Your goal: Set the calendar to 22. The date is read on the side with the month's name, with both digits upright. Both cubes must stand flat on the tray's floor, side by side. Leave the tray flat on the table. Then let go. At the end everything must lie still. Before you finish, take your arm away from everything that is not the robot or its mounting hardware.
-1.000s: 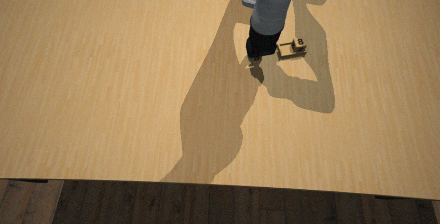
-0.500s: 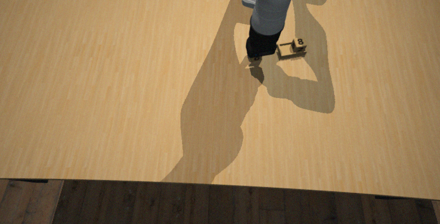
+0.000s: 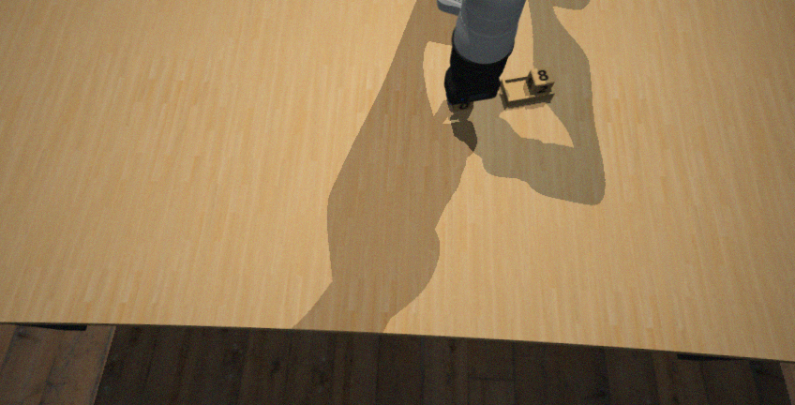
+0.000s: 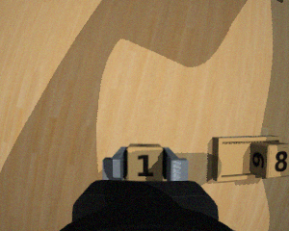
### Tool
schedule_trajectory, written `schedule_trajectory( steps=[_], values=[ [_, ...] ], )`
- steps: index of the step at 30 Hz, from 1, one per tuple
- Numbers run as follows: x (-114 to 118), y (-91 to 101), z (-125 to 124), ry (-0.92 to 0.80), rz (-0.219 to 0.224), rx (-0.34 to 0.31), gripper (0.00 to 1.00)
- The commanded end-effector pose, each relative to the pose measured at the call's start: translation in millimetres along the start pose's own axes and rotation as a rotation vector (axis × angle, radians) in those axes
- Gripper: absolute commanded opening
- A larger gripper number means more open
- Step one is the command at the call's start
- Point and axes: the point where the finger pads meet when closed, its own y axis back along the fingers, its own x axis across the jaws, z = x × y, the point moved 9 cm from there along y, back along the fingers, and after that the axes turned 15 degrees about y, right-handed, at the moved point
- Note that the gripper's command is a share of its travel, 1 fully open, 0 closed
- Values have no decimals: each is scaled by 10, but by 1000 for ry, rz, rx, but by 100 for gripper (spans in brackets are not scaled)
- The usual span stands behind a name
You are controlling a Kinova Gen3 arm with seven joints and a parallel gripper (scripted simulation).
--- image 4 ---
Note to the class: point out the tan calendar cube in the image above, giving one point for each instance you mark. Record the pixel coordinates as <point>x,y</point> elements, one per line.
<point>144,162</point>
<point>269,159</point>

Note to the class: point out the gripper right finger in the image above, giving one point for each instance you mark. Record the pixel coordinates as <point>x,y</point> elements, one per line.
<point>174,168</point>

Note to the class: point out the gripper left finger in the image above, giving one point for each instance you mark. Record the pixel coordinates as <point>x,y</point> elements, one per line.
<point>115,168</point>

